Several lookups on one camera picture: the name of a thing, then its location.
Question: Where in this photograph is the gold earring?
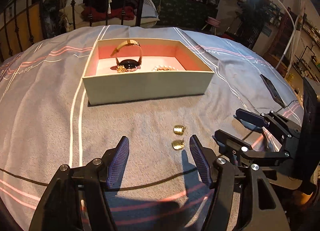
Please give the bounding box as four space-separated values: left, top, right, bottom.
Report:
171 139 185 151
174 125 185 136

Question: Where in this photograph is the black phone on bed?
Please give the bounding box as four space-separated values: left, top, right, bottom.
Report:
260 74 286 108

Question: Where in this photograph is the grey striped bed sheet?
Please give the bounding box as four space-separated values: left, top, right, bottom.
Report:
1 26 303 230

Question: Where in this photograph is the pale open cardboard box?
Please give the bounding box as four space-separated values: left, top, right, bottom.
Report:
82 38 214 106

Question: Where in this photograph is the pink small stool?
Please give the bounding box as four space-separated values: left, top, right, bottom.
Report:
201 16 221 36

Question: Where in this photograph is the red cloth on chair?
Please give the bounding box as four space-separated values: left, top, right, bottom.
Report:
81 7 135 22

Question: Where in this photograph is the white wicker hanging chair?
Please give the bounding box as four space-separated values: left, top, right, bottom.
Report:
60 0 161 29

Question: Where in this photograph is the black cable on bed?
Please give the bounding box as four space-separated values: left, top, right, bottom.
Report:
0 166 201 192

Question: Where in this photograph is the pearl bracelet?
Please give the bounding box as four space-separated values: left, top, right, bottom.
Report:
152 65 180 72

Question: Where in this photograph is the tan strap wristwatch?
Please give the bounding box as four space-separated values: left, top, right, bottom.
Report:
110 40 143 73

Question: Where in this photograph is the black iron bed frame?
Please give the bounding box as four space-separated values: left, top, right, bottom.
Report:
0 0 151 59

